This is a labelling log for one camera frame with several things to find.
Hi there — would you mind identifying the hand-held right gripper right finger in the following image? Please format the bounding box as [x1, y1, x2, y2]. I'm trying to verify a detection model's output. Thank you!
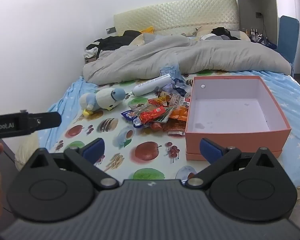
[185, 137, 282, 188]

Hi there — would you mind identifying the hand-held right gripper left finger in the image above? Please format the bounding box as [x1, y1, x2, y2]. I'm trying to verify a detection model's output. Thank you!
[27, 138, 120, 190]

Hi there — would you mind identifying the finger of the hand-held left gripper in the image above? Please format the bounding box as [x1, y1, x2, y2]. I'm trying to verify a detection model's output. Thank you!
[27, 111, 62, 133]

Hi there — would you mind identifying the pink cardboard box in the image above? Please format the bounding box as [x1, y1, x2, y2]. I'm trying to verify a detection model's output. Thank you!
[185, 75, 292, 161]

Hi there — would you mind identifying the blue snack packet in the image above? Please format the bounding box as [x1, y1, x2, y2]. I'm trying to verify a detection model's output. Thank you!
[120, 109, 138, 122]

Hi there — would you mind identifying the green red snack packet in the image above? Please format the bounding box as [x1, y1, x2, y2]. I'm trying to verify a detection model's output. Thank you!
[162, 106, 175, 123]

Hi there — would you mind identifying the amber clear snack packet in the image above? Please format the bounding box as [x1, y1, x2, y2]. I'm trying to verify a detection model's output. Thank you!
[156, 91, 182, 107]

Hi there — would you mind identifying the fruit printed mat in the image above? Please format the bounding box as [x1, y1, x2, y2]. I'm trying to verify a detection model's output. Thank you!
[46, 72, 198, 180]

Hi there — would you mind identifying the white fuzzy cushion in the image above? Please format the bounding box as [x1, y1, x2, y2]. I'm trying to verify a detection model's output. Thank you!
[14, 132, 40, 171]

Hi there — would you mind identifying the red gold snack packet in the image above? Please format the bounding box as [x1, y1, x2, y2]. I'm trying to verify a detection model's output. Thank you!
[164, 122, 186, 136]

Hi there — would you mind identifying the orange snack packet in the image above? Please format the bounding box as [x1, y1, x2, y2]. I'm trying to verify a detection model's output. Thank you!
[170, 104, 190, 122]

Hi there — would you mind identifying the penguin plush toy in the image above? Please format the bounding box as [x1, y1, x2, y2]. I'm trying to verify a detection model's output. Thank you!
[79, 87, 127, 117]

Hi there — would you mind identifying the dark blue foil wrapper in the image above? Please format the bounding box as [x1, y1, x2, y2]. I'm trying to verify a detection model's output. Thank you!
[165, 78, 192, 97]

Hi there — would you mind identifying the white crumpled cloth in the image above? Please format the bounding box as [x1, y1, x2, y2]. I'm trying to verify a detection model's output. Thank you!
[84, 47, 99, 58]

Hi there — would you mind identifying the white tube bottle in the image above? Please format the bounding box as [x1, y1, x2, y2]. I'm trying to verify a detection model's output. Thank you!
[132, 74, 172, 97]

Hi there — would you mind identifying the crumpled clear blue wrapper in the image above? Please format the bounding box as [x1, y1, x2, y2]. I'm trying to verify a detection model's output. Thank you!
[159, 59, 183, 80]

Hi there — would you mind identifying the grey duvet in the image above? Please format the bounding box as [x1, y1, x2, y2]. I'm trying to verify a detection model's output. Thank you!
[83, 35, 292, 84]

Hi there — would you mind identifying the black clothes pile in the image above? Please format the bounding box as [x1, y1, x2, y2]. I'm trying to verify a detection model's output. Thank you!
[86, 30, 142, 58]

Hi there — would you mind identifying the black garment on pillow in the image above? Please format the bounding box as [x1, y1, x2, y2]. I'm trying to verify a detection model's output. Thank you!
[211, 27, 241, 40]

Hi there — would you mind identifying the beige pillow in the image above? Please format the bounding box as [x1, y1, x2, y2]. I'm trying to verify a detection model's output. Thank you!
[195, 26, 251, 41]

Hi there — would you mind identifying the group of cosmetic bottles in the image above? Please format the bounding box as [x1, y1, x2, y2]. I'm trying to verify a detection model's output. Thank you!
[241, 27, 271, 46]

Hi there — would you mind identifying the blue chair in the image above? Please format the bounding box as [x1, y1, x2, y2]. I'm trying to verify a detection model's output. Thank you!
[277, 15, 300, 64]

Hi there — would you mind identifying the cream quilted headboard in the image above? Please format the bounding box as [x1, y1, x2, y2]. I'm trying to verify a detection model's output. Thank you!
[113, 0, 240, 37]

